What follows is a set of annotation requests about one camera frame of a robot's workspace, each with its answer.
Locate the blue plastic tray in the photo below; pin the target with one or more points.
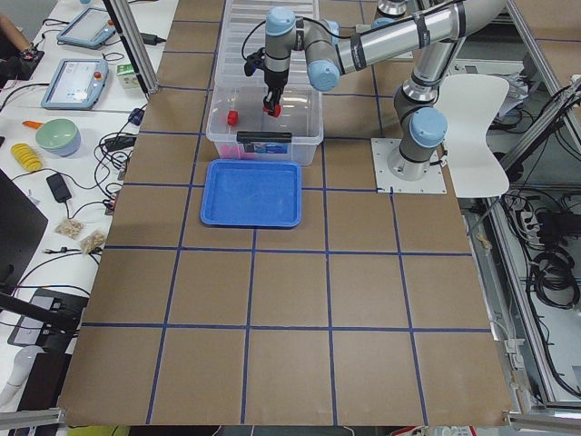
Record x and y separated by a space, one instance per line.
245 193

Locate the black box latch handle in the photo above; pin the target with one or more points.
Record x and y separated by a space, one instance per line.
246 137

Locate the clear plastic storage box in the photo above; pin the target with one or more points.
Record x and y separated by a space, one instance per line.
240 129

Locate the yellow ridged toy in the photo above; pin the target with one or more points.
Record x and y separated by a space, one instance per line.
26 157

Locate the green bowl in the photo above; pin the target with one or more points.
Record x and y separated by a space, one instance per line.
60 137

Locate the red block under lid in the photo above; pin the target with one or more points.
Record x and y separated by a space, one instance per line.
232 117

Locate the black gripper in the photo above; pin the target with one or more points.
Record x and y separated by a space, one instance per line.
275 80

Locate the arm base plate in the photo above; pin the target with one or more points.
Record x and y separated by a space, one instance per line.
395 174

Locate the green white carton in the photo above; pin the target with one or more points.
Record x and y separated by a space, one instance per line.
126 76

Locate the red block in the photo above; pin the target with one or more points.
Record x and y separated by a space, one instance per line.
274 111
234 151
232 117

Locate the black power adapter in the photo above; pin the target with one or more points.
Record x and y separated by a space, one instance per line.
58 188

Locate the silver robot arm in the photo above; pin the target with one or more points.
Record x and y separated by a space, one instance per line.
437 32

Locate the aluminium frame post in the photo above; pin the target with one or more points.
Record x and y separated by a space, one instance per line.
126 27

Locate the white chair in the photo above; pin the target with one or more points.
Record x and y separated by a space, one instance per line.
470 103

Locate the teach pendant tablet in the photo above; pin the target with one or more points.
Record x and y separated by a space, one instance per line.
90 29
77 84

